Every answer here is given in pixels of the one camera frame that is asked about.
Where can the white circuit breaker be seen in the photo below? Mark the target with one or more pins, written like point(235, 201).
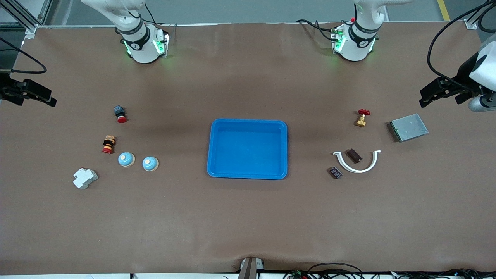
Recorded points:
point(85, 178)

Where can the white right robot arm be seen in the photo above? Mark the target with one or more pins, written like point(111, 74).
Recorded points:
point(141, 50)

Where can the red yellow emergency stop button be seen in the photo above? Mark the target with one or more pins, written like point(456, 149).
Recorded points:
point(108, 144)

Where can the red button black switch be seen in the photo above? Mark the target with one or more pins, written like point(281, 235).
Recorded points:
point(120, 114)

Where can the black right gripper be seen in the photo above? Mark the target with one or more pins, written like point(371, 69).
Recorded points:
point(8, 89)

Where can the scratched blue call bell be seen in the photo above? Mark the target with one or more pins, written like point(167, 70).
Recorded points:
point(150, 163)

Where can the brown table mat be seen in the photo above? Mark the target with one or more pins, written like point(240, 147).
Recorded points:
point(248, 217)

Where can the metal corner bracket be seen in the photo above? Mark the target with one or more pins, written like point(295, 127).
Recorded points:
point(471, 24)

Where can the black printed electrolytic capacitor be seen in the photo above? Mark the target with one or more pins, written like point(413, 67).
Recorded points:
point(335, 173)

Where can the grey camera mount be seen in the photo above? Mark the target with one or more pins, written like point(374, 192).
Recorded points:
point(248, 269)

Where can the blue plastic tray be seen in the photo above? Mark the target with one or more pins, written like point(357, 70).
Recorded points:
point(248, 151)

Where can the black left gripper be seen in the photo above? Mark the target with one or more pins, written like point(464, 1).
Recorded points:
point(462, 74)

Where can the aluminium frame profile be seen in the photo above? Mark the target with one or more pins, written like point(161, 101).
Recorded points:
point(31, 28)

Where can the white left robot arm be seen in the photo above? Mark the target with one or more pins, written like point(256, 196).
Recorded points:
point(354, 46)

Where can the grey metal box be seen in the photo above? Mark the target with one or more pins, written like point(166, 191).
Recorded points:
point(408, 127)

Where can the dark brown electrolytic capacitor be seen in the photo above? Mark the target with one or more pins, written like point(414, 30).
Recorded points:
point(353, 155)

